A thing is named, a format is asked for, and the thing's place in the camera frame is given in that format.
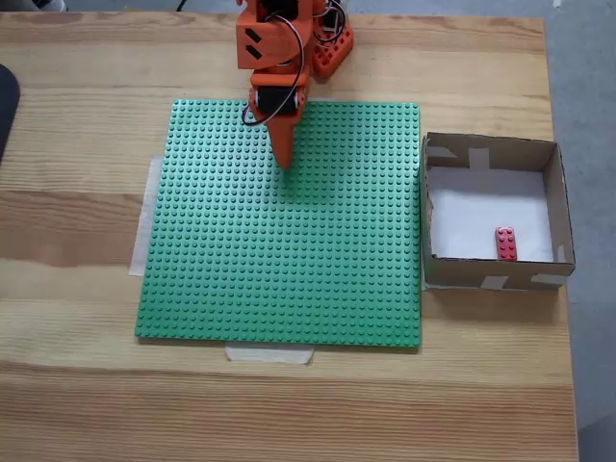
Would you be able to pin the white paper box lining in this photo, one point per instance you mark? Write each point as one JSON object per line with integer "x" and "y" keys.
{"x": 471, "y": 216}

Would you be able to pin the green lego baseplate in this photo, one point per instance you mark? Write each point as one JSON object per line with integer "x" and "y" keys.
{"x": 240, "y": 269}

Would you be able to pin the white rounded object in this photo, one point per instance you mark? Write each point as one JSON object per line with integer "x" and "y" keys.
{"x": 50, "y": 5}

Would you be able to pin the translucent masking tape strip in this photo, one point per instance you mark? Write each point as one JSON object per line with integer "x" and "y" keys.
{"x": 269, "y": 354}
{"x": 144, "y": 216}

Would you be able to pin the cardboard box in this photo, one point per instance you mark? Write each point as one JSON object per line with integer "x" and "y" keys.
{"x": 500, "y": 276}

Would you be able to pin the red lego block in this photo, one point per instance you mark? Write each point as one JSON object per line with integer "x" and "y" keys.
{"x": 506, "y": 243}

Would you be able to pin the black rounded object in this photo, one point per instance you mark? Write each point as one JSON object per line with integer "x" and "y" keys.
{"x": 7, "y": 110}

